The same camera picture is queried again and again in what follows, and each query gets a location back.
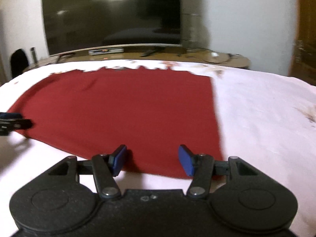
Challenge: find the silver set-top box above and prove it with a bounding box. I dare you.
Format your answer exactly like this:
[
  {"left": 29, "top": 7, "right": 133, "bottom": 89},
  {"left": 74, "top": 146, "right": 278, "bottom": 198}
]
[{"left": 88, "top": 48, "right": 124, "bottom": 55}]

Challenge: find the black flat television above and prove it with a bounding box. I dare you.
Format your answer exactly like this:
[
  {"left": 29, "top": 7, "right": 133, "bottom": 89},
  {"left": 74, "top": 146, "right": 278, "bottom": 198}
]
[{"left": 41, "top": 0, "right": 183, "bottom": 57}]

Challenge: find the floral white bedsheet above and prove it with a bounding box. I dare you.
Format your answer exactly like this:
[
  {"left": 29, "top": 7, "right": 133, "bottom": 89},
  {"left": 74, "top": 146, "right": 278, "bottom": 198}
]
[{"left": 0, "top": 59, "right": 316, "bottom": 237}]

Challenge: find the wooden television stand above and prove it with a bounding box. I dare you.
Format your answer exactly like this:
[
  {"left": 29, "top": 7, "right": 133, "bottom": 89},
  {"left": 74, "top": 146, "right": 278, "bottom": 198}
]
[{"left": 22, "top": 45, "right": 251, "bottom": 72}]

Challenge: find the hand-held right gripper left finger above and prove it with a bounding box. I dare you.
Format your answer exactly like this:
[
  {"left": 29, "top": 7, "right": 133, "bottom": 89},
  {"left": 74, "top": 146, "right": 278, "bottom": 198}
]
[{"left": 48, "top": 144, "right": 127, "bottom": 200}]

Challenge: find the red knitted sweater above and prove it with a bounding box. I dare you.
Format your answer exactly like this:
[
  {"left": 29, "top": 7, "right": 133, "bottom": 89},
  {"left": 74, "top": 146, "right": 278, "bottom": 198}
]
[{"left": 7, "top": 69, "right": 225, "bottom": 179}]

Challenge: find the black chair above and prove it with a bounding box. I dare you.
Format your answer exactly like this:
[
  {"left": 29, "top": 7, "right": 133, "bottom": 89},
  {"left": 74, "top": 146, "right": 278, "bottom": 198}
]
[{"left": 10, "top": 49, "right": 29, "bottom": 79}]

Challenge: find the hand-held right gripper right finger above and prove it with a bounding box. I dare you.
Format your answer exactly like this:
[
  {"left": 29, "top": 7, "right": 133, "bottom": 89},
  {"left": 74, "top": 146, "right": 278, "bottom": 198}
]
[{"left": 178, "top": 144, "right": 258, "bottom": 199}]

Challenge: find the brown wooden door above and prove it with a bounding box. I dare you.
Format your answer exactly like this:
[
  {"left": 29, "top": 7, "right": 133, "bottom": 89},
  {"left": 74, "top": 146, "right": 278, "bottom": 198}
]
[{"left": 288, "top": 0, "right": 316, "bottom": 87}]

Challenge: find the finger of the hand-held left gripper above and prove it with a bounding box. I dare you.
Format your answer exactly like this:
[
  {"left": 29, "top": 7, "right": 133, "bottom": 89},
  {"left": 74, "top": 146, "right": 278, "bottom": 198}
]
[{"left": 0, "top": 113, "right": 32, "bottom": 136}]

